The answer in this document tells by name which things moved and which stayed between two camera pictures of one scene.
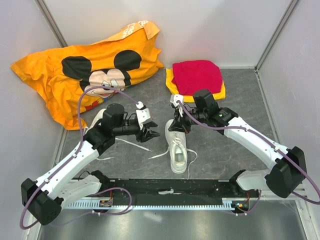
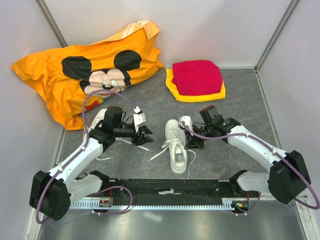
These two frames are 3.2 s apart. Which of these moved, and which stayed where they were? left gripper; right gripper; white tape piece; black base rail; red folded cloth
Moved: right gripper; left gripper
Stayed: white tape piece; black base rail; red folded cloth
